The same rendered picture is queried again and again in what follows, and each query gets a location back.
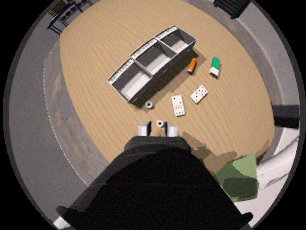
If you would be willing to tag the white domino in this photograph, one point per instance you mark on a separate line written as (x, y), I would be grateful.
(178, 105)
(198, 94)

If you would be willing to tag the green and white eraser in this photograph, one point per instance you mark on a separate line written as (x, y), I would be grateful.
(215, 66)

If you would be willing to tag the orange aa battery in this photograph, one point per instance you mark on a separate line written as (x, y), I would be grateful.
(192, 65)

